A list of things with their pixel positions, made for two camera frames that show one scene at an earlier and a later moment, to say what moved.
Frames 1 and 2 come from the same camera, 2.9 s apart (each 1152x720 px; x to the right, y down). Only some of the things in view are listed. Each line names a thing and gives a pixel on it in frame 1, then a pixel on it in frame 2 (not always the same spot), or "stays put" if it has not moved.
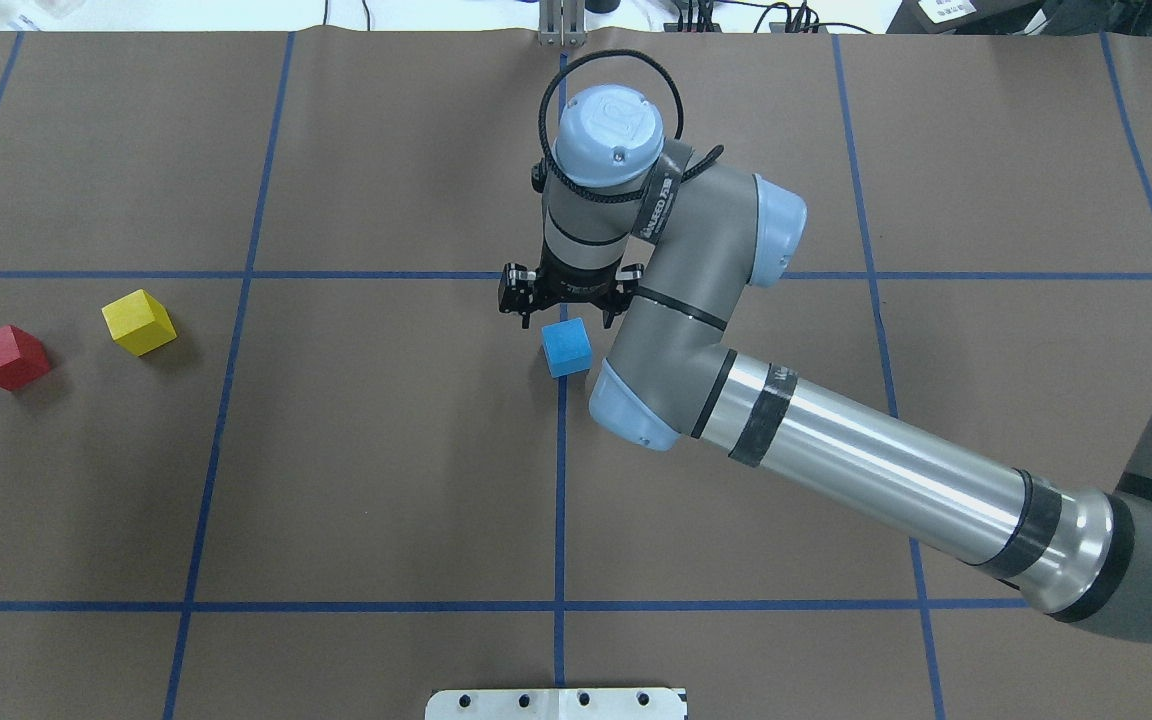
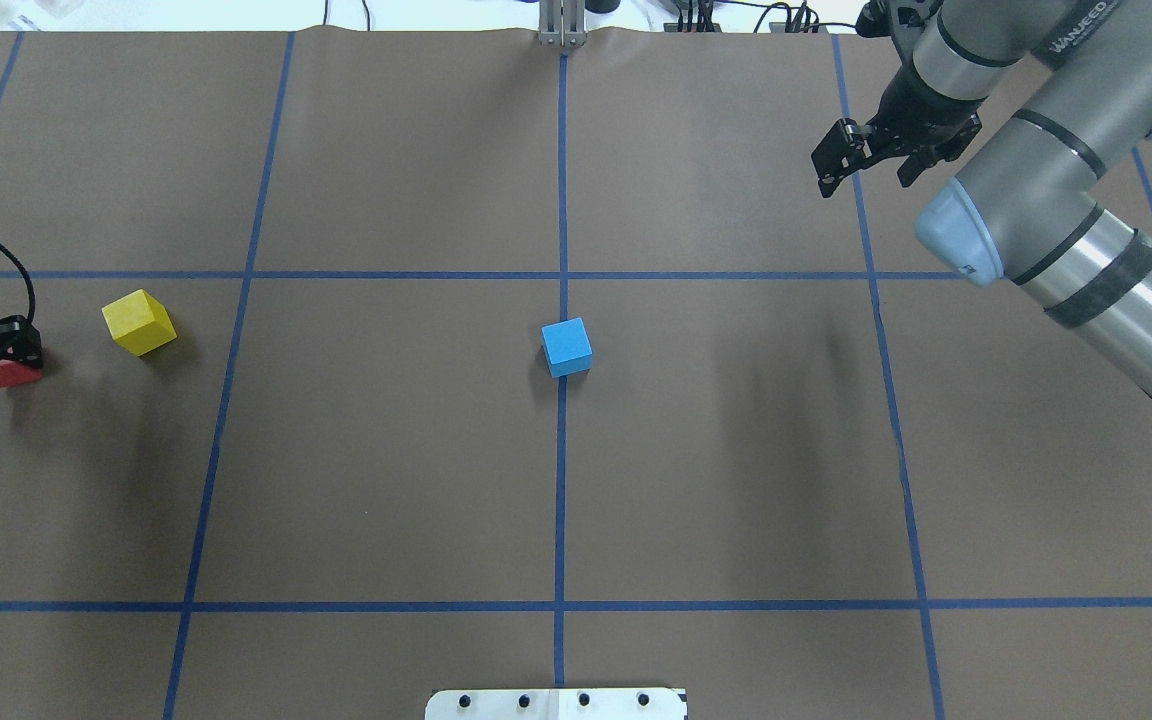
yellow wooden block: (139, 322) stays put
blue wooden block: (568, 348) stays put
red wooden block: (8, 357) stays put
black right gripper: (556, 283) → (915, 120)
